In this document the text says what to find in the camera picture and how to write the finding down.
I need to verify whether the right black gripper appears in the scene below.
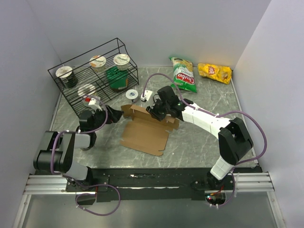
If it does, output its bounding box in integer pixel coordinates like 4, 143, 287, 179
146, 97, 170, 122

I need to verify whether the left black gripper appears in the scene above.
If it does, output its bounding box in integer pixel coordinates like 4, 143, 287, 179
91, 104, 124, 132

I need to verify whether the green Chuba chips bag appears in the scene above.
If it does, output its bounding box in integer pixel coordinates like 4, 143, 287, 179
170, 57, 197, 93

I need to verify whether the dark tin can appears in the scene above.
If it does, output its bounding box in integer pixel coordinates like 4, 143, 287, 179
80, 145, 94, 151

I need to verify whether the dark yogurt cup on rack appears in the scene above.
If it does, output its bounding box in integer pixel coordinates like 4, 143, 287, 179
56, 66, 78, 88

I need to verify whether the yellow Lays chips bag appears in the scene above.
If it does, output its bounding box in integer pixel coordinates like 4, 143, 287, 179
198, 63, 232, 85

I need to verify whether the Chobani yogurt cup on rack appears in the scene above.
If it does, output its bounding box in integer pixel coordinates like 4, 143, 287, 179
113, 54, 130, 71

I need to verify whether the white cup lower rack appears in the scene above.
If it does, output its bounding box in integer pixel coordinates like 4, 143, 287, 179
77, 84, 98, 106

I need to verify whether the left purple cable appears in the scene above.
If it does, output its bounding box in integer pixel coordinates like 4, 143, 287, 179
50, 95, 121, 217

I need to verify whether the small white yogurt cup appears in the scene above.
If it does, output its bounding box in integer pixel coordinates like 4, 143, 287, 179
125, 89, 139, 103

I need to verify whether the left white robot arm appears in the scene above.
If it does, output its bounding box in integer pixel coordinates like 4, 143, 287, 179
33, 105, 124, 191

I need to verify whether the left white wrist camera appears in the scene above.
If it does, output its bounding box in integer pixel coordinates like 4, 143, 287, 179
84, 97, 102, 111

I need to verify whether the orange yogurt cup on rack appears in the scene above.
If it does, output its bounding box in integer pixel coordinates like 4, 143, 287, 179
89, 56, 106, 72

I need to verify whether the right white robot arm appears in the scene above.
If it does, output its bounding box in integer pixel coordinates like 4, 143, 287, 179
141, 86, 254, 190

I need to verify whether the black wire rack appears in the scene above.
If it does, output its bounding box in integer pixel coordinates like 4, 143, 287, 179
48, 38, 139, 115

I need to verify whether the green snack bag in rack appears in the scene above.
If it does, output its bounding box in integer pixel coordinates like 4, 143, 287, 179
106, 66, 128, 92

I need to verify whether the aluminium extrusion rail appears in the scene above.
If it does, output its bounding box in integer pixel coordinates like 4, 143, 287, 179
23, 175, 67, 195

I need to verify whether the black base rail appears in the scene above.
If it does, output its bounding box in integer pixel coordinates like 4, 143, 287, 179
66, 168, 233, 202

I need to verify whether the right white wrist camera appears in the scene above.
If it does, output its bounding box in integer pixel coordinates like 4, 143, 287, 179
140, 90, 153, 102

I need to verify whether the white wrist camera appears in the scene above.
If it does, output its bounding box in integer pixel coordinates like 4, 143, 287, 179
84, 97, 102, 111
140, 90, 153, 102

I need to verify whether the brown cardboard box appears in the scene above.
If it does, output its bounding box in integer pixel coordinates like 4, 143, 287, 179
120, 104, 180, 156

